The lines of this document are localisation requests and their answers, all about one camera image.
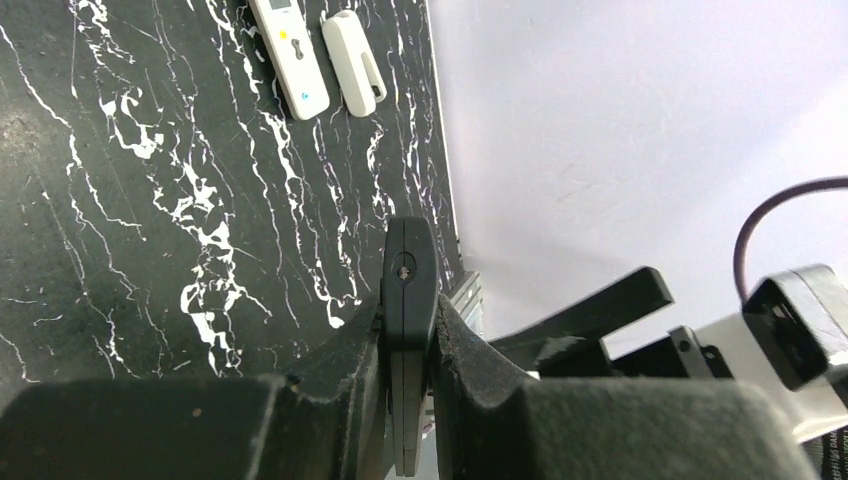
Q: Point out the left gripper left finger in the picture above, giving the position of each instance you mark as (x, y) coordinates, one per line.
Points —
(320, 419)

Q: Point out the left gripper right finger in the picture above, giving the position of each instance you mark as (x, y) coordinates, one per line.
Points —
(494, 421)

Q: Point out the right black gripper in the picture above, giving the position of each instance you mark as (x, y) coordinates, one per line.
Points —
(560, 342)

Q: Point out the black remote control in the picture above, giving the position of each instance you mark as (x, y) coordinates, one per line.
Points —
(409, 297)

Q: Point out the grey battery cover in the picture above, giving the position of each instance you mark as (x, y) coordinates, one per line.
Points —
(354, 63)

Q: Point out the white remote control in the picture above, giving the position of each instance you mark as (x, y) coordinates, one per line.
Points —
(287, 40)

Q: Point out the right aluminium frame rail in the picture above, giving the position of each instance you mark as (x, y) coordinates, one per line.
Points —
(466, 295)

